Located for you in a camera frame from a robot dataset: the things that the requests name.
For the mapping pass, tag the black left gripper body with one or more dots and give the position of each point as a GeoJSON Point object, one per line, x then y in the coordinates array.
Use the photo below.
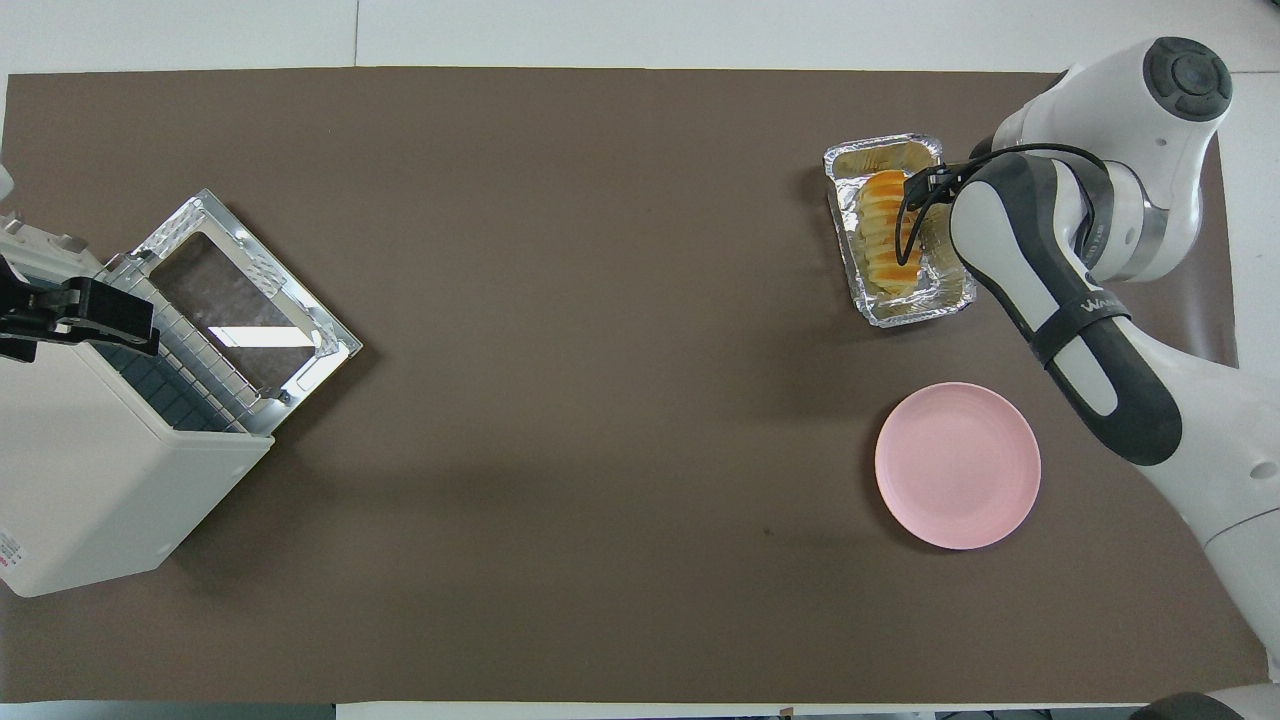
{"type": "Point", "coordinates": [25, 325]}

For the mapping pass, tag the aluminium foil tray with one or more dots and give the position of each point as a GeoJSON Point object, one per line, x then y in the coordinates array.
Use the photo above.
{"type": "Point", "coordinates": [850, 160]}

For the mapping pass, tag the cream toaster oven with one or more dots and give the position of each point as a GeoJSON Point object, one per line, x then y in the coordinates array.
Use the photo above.
{"type": "Point", "coordinates": [100, 480]}

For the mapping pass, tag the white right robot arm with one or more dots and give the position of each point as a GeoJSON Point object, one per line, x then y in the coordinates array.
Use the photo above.
{"type": "Point", "coordinates": [1150, 400]}

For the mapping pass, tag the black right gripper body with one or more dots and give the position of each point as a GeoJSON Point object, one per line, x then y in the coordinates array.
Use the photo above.
{"type": "Point", "coordinates": [958, 175]}

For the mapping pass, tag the golden sliced bread loaf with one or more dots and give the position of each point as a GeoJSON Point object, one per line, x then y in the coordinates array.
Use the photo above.
{"type": "Point", "coordinates": [880, 230]}

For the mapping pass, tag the pink round plate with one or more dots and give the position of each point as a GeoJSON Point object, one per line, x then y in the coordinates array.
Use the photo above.
{"type": "Point", "coordinates": [957, 466]}

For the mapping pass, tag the glass oven door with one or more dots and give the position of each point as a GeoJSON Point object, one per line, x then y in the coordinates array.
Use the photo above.
{"type": "Point", "coordinates": [240, 290]}

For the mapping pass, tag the brown table mat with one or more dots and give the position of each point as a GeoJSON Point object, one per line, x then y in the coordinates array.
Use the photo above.
{"type": "Point", "coordinates": [600, 450]}

